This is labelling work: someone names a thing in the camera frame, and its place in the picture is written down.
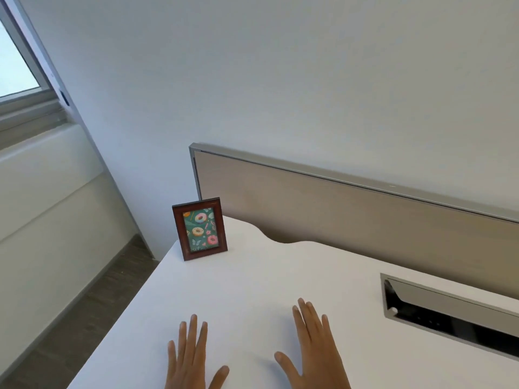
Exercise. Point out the person's right hand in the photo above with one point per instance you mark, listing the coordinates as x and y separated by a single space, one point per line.
320 366

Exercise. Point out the person's left hand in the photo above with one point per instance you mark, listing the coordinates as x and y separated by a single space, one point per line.
190 370

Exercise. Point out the person's right thumb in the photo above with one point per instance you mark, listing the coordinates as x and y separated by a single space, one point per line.
287 362

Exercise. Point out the person's left middle finger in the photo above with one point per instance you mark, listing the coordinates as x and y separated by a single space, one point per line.
193 336

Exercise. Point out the person's right little finger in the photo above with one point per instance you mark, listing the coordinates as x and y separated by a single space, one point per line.
329 336

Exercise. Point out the person's right middle finger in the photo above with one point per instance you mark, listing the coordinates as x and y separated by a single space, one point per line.
307 324

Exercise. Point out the person's left little finger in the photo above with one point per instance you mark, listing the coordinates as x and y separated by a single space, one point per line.
172 356

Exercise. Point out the person's left thumb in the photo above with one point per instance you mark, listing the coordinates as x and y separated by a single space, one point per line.
219 376

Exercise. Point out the brown framed doughnut picture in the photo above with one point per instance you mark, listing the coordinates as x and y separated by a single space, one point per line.
199 230

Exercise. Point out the beige desk divider panel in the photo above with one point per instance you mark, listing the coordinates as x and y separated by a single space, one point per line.
344 222

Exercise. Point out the dark window latch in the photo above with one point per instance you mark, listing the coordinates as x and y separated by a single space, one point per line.
64 97

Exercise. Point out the grey framed window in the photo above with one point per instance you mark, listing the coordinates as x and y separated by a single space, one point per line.
16 76

